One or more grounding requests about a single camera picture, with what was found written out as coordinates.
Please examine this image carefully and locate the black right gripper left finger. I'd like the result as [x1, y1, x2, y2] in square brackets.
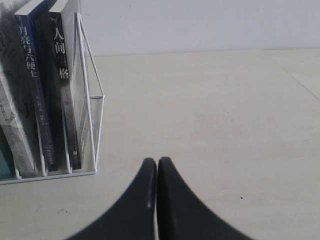
[69, 157, 157, 240]

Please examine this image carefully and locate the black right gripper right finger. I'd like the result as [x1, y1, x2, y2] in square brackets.
[156, 156, 251, 240]

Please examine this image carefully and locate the dark blue moon book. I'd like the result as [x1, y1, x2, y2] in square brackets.
[14, 0, 57, 171]

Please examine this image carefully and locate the red teal spine book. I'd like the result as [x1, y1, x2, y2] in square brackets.
[0, 148, 15, 180]

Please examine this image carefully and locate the grey white spine book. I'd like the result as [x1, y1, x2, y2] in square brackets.
[0, 0, 41, 178]

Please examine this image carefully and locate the black spine book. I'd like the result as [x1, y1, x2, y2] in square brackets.
[49, 0, 82, 170]

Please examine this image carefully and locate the white wire book rack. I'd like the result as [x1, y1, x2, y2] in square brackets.
[0, 12, 105, 185]

